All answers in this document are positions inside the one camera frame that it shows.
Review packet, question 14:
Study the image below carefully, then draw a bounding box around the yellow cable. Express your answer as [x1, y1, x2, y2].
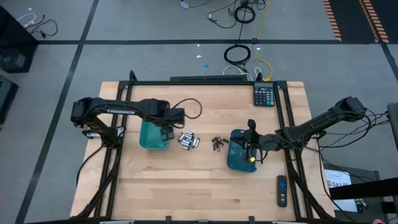
[251, 0, 274, 82]

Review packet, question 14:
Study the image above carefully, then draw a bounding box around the dark teal plastic bin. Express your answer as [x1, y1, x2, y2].
[226, 129, 258, 174]

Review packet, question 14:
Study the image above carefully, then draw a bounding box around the black equipment box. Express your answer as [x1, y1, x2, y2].
[0, 74, 19, 125]

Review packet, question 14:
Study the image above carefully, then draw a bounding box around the black remote control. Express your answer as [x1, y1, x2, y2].
[277, 175, 288, 208]

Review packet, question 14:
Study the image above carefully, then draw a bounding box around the black hanging cable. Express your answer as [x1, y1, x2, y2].
[236, 0, 248, 46]

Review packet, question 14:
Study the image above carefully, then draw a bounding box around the black thin floor cable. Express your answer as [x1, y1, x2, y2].
[24, 18, 59, 39]

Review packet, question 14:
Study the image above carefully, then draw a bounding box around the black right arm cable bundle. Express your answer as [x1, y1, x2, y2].
[317, 107, 393, 150]

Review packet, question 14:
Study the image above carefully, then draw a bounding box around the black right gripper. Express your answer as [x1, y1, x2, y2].
[231, 119, 282, 163]

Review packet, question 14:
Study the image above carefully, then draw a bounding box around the white thin cable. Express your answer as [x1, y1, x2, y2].
[16, 12, 37, 28]

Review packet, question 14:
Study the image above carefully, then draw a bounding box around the black coiled floor cable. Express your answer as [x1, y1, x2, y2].
[223, 44, 252, 66]
[233, 4, 257, 24]

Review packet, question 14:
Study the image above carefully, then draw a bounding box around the black power strip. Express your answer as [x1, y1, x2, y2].
[169, 75, 254, 83]

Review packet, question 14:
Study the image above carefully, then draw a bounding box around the light teal plastic bin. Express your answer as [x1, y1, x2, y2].
[139, 119, 171, 151]

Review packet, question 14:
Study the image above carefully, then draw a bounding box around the black desk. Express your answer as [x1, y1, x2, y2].
[323, 163, 398, 224]

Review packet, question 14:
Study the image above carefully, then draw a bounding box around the black desk calculator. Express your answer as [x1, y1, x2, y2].
[252, 82, 276, 108]

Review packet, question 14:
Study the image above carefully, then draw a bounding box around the white printed paper sheet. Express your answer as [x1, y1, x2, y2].
[324, 169, 359, 213]

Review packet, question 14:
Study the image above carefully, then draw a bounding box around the white floor cable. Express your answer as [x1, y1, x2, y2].
[221, 64, 262, 82]

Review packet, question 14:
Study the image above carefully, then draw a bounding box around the grey metal base plate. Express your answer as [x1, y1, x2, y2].
[81, 126, 125, 139]

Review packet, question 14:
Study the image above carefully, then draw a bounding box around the black side table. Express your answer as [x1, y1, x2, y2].
[0, 6, 39, 74]

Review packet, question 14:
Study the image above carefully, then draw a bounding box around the black base cable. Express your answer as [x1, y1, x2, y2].
[75, 143, 106, 187]

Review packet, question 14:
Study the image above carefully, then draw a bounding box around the black orange striped mat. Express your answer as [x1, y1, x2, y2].
[322, 0, 390, 44]

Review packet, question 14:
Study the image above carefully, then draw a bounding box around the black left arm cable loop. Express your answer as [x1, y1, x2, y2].
[169, 98, 203, 121]

